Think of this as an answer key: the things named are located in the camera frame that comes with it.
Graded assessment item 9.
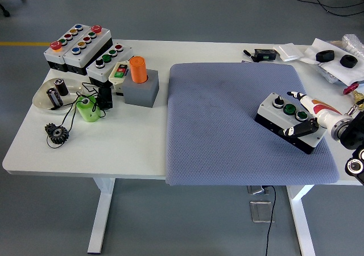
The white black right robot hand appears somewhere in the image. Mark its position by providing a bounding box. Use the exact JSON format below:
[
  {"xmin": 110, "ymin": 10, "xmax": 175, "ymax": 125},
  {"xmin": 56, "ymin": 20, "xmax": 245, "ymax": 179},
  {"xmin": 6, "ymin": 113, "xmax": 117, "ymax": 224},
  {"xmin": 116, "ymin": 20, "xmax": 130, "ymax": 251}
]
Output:
[{"xmin": 278, "ymin": 90, "xmax": 344, "ymax": 138}]

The grey four-button control box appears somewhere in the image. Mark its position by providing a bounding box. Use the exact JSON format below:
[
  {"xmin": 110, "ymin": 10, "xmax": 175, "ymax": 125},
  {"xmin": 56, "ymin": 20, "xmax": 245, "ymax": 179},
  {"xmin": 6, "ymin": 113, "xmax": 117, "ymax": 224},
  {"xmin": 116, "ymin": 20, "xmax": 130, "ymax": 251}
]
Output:
[
  {"xmin": 86, "ymin": 42, "xmax": 134, "ymax": 86},
  {"xmin": 254, "ymin": 92, "xmax": 328, "ymax": 155}
]

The five-button box red mushroom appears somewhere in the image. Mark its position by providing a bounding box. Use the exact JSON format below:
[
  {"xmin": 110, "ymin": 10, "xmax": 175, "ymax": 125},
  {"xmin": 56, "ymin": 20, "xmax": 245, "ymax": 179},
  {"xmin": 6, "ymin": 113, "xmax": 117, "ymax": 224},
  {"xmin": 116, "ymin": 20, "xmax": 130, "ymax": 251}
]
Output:
[
  {"xmin": 62, "ymin": 24, "xmax": 113, "ymax": 76},
  {"xmin": 43, "ymin": 23, "xmax": 86, "ymax": 72}
]

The clear plastic bag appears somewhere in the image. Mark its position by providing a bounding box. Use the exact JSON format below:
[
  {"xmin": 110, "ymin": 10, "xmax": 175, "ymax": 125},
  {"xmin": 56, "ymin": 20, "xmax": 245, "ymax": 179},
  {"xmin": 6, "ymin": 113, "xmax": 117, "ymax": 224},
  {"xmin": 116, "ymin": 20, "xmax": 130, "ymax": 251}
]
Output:
[{"xmin": 315, "ymin": 62, "xmax": 341, "ymax": 84}]

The white foam sheet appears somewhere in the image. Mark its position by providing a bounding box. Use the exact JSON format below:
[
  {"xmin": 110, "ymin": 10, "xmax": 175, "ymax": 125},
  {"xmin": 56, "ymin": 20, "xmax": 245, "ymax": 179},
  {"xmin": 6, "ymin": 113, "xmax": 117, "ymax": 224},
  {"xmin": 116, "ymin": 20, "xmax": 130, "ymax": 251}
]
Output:
[{"xmin": 300, "ymin": 38, "xmax": 364, "ymax": 86}]

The clear bubble wrap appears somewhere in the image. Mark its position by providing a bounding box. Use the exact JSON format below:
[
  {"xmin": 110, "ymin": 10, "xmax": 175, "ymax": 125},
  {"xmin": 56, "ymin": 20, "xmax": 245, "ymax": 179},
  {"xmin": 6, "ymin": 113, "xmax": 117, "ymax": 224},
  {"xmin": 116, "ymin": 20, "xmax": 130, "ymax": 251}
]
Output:
[{"xmin": 341, "ymin": 34, "xmax": 364, "ymax": 58}]

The black box green label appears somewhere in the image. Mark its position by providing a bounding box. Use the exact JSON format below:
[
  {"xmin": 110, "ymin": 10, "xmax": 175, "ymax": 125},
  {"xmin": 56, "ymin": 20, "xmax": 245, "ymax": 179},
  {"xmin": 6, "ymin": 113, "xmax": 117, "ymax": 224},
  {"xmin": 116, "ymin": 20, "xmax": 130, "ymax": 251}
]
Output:
[{"xmin": 254, "ymin": 48, "xmax": 278, "ymax": 62}]

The grey-blue textured mat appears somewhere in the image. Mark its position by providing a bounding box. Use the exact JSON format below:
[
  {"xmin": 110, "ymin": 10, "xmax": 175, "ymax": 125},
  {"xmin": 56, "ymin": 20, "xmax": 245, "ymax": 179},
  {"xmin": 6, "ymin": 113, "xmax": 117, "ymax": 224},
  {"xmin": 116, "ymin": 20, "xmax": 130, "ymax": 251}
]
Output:
[{"xmin": 164, "ymin": 62, "xmax": 340, "ymax": 187}]

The silver floor socket plate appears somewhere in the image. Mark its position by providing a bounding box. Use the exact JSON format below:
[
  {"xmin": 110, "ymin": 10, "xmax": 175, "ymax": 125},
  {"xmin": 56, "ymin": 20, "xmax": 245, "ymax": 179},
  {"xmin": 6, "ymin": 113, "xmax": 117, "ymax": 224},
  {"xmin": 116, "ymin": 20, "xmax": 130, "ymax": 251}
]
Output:
[
  {"xmin": 246, "ymin": 185, "xmax": 270, "ymax": 196},
  {"xmin": 249, "ymin": 200, "xmax": 275, "ymax": 224}
]

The white table leg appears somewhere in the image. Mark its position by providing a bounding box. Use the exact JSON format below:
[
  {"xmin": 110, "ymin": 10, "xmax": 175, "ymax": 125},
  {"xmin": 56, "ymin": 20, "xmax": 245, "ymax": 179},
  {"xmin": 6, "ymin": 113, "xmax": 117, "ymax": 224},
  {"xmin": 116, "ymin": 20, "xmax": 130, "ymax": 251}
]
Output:
[
  {"xmin": 286, "ymin": 184, "xmax": 316, "ymax": 256},
  {"xmin": 86, "ymin": 177, "xmax": 117, "ymax": 254}
]

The grey cube block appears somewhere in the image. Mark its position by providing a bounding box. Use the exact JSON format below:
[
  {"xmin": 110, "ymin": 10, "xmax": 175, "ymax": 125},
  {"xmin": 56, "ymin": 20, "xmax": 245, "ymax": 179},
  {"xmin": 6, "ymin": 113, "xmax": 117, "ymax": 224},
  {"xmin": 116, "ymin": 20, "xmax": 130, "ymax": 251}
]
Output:
[{"xmin": 122, "ymin": 69, "xmax": 159, "ymax": 108}]

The orange cylinder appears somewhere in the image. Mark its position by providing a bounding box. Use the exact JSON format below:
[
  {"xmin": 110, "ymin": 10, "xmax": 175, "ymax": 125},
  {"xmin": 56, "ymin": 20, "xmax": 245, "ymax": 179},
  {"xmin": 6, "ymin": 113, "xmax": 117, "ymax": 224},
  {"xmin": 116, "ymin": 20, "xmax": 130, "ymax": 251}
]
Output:
[{"xmin": 129, "ymin": 56, "xmax": 148, "ymax": 84}]

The small black block device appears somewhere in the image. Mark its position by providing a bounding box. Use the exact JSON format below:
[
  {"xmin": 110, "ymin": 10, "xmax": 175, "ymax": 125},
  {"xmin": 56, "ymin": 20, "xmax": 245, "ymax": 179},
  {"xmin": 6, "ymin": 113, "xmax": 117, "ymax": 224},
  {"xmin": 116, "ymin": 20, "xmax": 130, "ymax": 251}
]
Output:
[{"xmin": 97, "ymin": 86, "xmax": 114, "ymax": 110}]

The green cylinder spool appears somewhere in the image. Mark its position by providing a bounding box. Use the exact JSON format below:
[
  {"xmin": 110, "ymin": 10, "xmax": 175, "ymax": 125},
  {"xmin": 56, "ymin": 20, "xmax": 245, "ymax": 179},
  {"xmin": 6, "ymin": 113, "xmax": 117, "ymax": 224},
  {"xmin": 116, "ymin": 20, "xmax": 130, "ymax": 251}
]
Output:
[{"xmin": 75, "ymin": 96, "xmax": 102, "ymax": 123}]

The black cylindrical capacitor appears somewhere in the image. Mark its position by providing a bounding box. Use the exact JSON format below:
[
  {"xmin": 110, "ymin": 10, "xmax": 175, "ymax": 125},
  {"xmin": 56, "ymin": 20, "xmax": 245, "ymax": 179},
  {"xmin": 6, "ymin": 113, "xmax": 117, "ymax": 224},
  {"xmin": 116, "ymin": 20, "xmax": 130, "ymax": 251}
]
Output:
[
  {"xmin": 54, "ymin": 79, "xmax": 69, "ymax": 97},
  {"xmin": 46, "ymin": 87, "xmax": 63, "ymax": 108}
]

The black metal gear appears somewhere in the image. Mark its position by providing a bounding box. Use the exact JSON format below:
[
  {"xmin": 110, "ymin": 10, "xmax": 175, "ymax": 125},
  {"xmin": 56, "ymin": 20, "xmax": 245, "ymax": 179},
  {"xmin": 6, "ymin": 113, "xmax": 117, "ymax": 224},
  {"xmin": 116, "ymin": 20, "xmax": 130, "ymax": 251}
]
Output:
[{"xmin": 44, "ymin": 122, "xmax": 70, "ymax": 146}]

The clear shallow dish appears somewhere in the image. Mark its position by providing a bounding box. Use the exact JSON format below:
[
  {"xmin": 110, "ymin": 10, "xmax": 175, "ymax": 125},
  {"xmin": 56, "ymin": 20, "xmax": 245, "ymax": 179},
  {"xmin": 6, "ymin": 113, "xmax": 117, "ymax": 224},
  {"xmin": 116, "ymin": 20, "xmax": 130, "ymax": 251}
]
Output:
[{"xmin": 32, "ymin": 78, "xmax": 86, "ymax": 115}]

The brass valve red handle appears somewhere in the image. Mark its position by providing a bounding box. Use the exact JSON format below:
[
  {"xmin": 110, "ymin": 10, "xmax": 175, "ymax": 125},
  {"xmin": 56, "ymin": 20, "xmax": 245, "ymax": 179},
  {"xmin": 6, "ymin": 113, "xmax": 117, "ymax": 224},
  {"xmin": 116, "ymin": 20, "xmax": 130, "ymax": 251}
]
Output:
[{"xmin": 342, "ymin": 82, "xmax": 364, "ymax": 110}]

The black rubber ring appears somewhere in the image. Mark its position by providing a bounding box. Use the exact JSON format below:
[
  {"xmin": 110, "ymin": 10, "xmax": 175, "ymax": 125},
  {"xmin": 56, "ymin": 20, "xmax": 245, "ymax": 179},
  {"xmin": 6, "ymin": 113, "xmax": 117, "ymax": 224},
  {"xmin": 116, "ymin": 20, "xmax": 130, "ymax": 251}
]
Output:
[
  {"xmin": 316, "ymin": 49, "xmax": 336, "ymax": 63},
  {"xmin": 340, "ymin": 55, "xmax": 357, "ymax": 68}
]

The black floor power cable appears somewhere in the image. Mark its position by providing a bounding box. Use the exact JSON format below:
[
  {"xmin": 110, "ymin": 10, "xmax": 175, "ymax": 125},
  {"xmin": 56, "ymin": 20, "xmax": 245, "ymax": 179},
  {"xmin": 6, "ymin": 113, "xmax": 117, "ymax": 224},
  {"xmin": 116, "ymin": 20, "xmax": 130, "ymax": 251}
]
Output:
[{"xmin": 264, "ymin": 185, "xmax": 277, "ymax": 256}]

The cream red-green pendant switch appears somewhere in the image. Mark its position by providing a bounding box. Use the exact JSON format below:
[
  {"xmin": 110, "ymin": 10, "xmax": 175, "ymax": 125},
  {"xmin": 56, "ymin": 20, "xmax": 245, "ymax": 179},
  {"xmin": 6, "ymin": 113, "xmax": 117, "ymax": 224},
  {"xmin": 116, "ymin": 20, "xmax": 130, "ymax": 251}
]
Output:
[{"xmin": 108, "ymin": 60, "xmax": 131, "ymax": 95}]

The thin black wire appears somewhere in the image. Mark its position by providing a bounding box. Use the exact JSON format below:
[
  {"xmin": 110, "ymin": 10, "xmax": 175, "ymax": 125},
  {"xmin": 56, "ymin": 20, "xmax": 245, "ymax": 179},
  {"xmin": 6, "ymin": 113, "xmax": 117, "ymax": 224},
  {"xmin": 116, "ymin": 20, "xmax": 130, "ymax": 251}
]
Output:
[{"xmin": 47, "ymin": 82, "xmax": 107, "ymax": 149}]

